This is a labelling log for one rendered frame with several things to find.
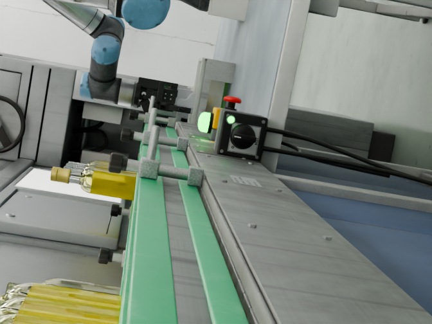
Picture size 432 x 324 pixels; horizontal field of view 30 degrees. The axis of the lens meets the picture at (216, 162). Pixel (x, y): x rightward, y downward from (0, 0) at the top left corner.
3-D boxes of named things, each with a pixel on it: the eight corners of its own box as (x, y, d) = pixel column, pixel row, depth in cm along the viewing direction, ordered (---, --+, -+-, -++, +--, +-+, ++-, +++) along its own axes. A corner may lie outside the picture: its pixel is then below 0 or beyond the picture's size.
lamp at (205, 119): (209, 132, 177) (195, 130, 177) (213, 112, 177) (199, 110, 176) (210, 134, 173) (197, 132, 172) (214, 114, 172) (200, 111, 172)
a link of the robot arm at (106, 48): (96, 25, 222) (92, 58, 229) (90, 47, 214) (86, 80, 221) (124, 30, 223) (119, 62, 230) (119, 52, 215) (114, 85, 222)
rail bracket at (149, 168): (202, 185, 114) (108, 169, 113) (211, 134, 114) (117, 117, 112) (204, 189, 110) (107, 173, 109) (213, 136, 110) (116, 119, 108)
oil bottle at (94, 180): (167, 202, 195) (79, 188, 193) (171, 179, 195) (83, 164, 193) (168, 206, 190) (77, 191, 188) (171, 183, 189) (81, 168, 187)
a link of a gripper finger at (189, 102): (211, 96, 225) (178, 90, 226) (207, 116, 226) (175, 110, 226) (211, 96, 228) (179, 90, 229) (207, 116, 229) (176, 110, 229)
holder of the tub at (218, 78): (213, 155, 239) (186, 150, 238) (229, 63, 236) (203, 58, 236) (217, 162, 222) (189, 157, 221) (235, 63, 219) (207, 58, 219)
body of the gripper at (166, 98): (180, 84, 225) (137, 76, 224) (175, 114, 226) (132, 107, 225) (179, 83, 233) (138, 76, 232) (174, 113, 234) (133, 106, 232)
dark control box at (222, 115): (256, 157, 152) (213, 150, 151) (264, 116, 151) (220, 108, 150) (262, 162, 144) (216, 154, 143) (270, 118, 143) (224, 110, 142)
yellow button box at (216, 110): (240, 143, 179) (207, 137, 179) (246, 110, 179) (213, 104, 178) (243, 146, 172) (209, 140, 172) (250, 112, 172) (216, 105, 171)
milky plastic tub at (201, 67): (214, 137, 239) (185, 132, 238) (227, 62, 236) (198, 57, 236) (219, 143, 222) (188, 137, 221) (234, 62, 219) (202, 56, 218)
